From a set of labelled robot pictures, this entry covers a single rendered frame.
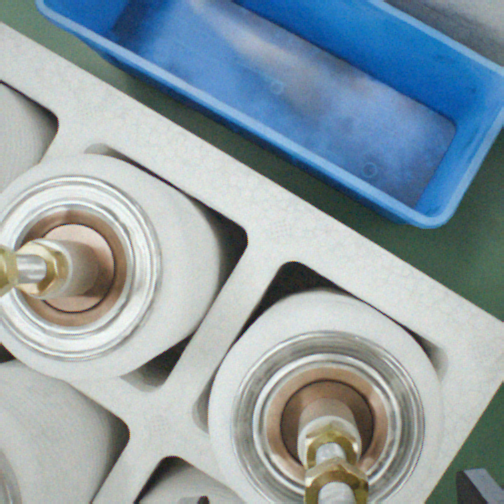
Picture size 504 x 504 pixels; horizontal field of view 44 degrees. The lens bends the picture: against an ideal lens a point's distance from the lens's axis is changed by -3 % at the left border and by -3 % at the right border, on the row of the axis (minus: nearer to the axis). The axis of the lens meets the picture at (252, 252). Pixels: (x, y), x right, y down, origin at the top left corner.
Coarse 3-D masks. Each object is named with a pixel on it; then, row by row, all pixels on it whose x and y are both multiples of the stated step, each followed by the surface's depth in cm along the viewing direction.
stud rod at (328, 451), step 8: (320, 448) 21; (328, 448) 20; (336, 448) 20; (320, 456) 20; (328, 456) 19; (336, 456) 19; (344, 456) 20; (328, 488) 16; (336, 488) 16; (344, 488) 16; (320, 496) 16; (328, 496) 16; (336, 496) 16; (344, 496) 16; (352, 496) 16
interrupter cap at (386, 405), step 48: (336, 336) 24; (240, 384) 25; (288, 384) 25; (336, 384) 25; (384, 384) 24; (240, 432) 25; (288, 432) 25; (384, 432) 24; (288, 480) 24; (384, 480) 24
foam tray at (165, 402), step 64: (0, 64) 33; (64, 64) 33; (64, 128) 33; (128, 128) 33; (192, 192) 32; (256, 192) 32; (256, 256) 32; (320, 256) 32; (384, 256) 32; (448, 320) 31; (128, 384) 33; (192, 384) 32; (448, 384) 31; (128, 448) 33; (192, 448) 32; (448, 448) 31
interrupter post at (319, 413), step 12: (312, 408) 24; (324, 408) 23; (336, 408) 23; (348, 408) 24; (300, 420) 24; (312, 420) 22; (324, 420) 22; (336, 420) 22; (348, 420) 22; (300, 432) 22; (348, 432) 22; (300, 444) 22; (360, 444) 22; (300, 456) 22
